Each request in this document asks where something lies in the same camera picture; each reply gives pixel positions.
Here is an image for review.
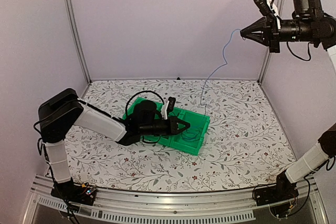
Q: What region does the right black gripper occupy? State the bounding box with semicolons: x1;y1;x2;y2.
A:
241;14;318;52

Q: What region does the blue cable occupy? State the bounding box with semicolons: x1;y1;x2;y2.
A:
181;28;244;142

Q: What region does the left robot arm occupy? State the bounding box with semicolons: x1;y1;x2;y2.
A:
33;88;191;200

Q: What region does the green three-compartment bin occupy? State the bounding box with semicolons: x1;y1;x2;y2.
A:
122;97;210;155

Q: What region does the floral table mat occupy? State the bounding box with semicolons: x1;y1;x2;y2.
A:
65;80;295;192

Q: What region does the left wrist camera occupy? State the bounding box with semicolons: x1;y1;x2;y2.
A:
161;97;176;120

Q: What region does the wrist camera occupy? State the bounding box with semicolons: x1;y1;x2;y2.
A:
253;0;278;17
161;97;176;120

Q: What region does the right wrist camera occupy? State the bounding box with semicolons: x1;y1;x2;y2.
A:
253;0;278;17

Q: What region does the right aluminium frame post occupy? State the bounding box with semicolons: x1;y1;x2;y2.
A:
258;0;285;85

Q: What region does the aluminium frame post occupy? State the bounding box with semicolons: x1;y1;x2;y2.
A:
64;0;92;84
258;0;285;85

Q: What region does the front aluminium rail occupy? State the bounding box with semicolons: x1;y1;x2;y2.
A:
23;175;329;223

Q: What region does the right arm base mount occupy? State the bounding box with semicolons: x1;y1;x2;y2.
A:
252;184;299;219

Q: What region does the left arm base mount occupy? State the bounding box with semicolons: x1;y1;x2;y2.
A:
51;181;97;206

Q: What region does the left aluminium frame post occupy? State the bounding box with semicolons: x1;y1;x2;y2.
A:
64;0;92;84

